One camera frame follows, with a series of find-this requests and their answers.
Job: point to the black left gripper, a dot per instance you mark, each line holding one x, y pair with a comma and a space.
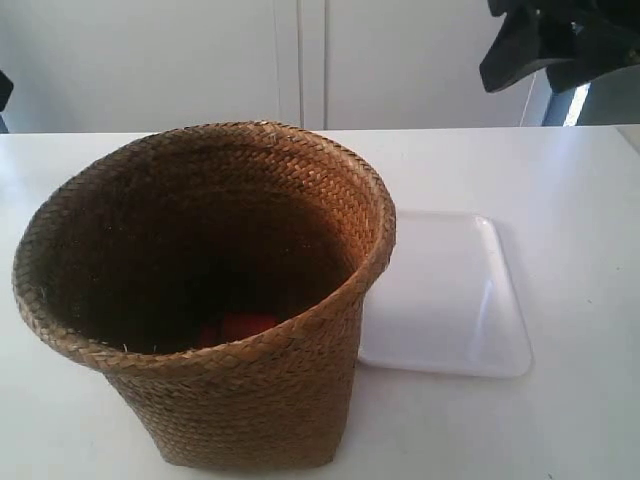
574, 42

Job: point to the brown woven wicker basket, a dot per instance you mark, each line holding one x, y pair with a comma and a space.
120, 268

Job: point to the white square plastic tray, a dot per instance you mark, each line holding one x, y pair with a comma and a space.
446, 303

